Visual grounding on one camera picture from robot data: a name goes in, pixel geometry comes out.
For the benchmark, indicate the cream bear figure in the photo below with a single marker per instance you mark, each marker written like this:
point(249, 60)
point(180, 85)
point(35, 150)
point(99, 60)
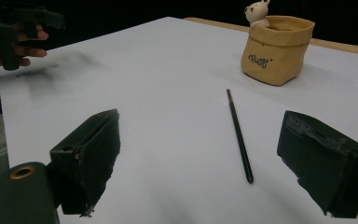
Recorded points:
point(258, 14)

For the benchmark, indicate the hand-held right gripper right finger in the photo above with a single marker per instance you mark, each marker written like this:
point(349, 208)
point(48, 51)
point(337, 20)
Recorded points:
point(323, 161)

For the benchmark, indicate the black pen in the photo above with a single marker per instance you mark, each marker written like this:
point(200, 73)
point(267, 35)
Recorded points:
point(239, 137)

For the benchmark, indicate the tan bag-shaped pen holder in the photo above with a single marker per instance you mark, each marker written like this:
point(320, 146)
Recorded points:
point(276, 51)

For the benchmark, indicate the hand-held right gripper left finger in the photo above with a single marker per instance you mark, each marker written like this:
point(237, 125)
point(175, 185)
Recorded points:
point(88, 161)

